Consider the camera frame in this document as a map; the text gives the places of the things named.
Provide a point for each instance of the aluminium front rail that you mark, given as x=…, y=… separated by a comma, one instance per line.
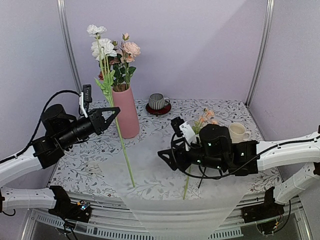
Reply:
x=111, y=219

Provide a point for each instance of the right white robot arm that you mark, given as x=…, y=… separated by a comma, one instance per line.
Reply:
x=270, y=154

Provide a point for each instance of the peach rose flower stem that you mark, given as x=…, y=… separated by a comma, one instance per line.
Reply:
x=129, y=51

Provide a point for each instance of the left aluminium frame post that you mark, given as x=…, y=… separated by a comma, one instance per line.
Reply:
x=61, y=8

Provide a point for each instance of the cream white mug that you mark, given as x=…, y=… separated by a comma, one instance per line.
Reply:
x=238, y=133

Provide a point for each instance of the white translucent wrapping paper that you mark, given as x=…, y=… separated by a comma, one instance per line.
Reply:
x=167, y=203

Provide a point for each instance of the white rose flower stem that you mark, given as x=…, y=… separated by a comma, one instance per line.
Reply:
x=106, y=86

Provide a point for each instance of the floral patterned table mat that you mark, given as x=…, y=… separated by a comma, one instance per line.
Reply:
x=71, y=171

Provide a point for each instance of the white peony flower stem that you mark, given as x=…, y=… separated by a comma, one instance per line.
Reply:
x=102, y=48

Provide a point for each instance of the pink peony flower stem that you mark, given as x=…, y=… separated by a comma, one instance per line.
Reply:
x=117, y=65

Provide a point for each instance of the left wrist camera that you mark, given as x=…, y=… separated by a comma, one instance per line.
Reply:
x=85, y=99

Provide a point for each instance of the rust red rose stem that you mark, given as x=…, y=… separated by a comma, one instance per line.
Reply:
x=101, y=76

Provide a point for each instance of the striped grey ceramic cup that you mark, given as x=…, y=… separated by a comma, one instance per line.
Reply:
x=158, y=101

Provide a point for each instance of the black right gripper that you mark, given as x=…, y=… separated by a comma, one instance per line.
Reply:
x=172, y=163

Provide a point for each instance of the pink tall vase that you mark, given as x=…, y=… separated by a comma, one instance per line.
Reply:
x=128, y=117

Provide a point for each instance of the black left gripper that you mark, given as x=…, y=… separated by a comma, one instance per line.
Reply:
x=104, y=124

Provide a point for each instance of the orange blossom flower stem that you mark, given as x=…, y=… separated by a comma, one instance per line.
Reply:
x=207, y=117

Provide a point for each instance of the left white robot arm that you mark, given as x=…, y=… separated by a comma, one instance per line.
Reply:
x=19, y=166

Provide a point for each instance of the aluminium frame post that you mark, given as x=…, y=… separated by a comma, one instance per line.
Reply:
x=61, y=8
x=267, y=24

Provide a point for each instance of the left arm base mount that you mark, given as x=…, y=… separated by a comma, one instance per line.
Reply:
x=66, y=210

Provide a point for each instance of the dark red saucer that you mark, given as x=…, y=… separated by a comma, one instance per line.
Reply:
x=166, y=109

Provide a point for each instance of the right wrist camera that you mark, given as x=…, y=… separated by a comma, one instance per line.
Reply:
x=183, y=130

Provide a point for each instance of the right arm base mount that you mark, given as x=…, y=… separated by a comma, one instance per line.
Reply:
x=268, y=209

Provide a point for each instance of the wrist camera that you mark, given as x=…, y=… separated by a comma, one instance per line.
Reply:
x=183, y=130
x=85, y=99

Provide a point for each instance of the right aluminium frame post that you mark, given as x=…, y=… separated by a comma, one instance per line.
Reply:
x=267, y=24

